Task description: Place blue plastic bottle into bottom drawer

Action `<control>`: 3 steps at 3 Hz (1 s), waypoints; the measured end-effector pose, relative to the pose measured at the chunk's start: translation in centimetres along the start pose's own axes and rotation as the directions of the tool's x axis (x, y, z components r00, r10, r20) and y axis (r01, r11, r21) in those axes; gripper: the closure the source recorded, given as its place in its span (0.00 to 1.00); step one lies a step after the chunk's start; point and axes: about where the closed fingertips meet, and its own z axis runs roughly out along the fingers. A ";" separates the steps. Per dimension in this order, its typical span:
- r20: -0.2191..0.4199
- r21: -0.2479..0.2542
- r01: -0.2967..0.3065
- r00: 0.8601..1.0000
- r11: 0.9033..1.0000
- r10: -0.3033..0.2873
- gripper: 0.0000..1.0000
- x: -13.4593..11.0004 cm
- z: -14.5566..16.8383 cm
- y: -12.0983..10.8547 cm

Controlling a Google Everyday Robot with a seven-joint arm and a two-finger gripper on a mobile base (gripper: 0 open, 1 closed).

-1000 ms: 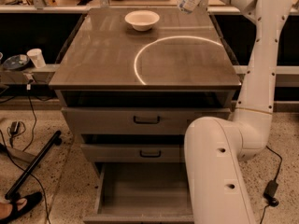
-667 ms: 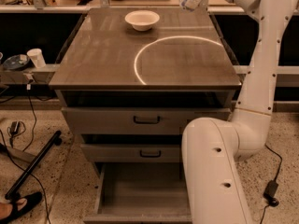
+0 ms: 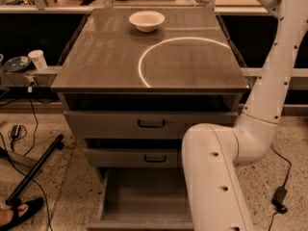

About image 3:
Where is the middle drawer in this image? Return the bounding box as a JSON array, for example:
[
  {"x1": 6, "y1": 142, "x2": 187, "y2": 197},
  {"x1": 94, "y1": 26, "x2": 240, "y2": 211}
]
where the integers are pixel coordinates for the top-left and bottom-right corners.
[{"x1": 84, "y1": 148, "x2": 182, "y2": 167}]

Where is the top drawer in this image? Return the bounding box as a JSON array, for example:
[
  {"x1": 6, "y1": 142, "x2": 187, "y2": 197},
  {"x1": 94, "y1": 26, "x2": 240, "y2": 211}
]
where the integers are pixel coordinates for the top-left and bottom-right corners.
[{"x1": 64, "y1": 111, "x2": 238, "y2": 140}]

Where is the grey drawer cabinet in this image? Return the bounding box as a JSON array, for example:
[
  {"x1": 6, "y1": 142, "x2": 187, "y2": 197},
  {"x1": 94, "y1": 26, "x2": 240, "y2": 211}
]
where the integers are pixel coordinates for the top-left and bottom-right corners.
[{"x1": 50, "y1": 7, "x2": 250, "y2": 185}]

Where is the black power adapter left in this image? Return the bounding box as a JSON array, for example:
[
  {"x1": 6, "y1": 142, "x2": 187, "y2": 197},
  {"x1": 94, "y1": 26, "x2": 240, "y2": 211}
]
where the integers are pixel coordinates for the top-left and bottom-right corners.
[{"x1": 10, "y1": 125, "x2": 20, "y2": 140}]

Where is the dark blue bowl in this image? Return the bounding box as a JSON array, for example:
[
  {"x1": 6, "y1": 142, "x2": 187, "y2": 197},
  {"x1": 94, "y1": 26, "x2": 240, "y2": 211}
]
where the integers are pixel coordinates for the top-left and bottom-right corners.
[{"x1": 4, "y1": 56, "x2": 31, "y2": 73}]

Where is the black shoe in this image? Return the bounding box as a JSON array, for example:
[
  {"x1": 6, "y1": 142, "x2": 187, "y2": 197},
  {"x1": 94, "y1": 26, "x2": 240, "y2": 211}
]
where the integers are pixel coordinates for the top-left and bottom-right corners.
[{"x1": 0, "y1": 197, "x2": 44, "y2": 231}]

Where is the black power adapter right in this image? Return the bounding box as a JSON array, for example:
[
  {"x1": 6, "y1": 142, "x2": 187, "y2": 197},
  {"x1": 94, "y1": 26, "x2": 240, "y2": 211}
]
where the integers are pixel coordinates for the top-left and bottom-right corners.
[{"x1": 271, "y1": 186, "x2": 288, "y2": 214}]

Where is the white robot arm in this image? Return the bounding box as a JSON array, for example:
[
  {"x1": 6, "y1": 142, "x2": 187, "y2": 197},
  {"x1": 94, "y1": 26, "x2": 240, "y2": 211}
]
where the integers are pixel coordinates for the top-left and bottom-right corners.
[{"x1": 182, "y1": 0, "x2": 308, "y2": 231}]

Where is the white paper cup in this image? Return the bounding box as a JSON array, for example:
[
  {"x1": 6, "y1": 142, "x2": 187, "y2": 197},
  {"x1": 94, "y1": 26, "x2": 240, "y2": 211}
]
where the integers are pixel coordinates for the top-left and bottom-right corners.
[{"x1": 28, "y1": 50, "x2": 47, "y2": 70}]

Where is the black pole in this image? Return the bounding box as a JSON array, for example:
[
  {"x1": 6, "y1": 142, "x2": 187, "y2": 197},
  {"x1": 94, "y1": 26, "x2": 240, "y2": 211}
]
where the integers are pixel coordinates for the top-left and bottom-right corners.
[{"x1": 6, "y1": 135, "x2": 64, "y2": 206}]

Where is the open bottom drawer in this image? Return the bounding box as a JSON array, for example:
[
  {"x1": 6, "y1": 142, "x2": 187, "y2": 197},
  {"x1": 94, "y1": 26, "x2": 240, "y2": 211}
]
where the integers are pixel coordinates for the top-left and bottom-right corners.
[{"x1": 87, "y1": 167, "x2": 193, "y2": 231}]

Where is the black cable left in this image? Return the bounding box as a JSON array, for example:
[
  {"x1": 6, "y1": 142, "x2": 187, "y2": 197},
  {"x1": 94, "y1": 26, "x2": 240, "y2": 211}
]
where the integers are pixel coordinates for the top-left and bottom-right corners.
[{"x1": 0, "y1": 87, "x2": 54, "y2": 231}]

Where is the white bowl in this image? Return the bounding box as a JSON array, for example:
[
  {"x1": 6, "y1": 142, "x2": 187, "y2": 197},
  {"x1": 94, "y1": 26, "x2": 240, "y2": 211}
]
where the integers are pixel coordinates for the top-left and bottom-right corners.
[{"x1": 129, "y1": 11, "x2": 165, "y2": 33}]

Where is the black power adapter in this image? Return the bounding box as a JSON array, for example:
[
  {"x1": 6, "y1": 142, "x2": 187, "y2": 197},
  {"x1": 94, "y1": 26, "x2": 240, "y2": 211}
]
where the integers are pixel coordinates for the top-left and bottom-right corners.
[
  {"x1": 10, "y1": 125, "x2": 20, "y2": 140},
  {"x1": 271, "y1": 186, "x2": 288, "y2": 214}
]

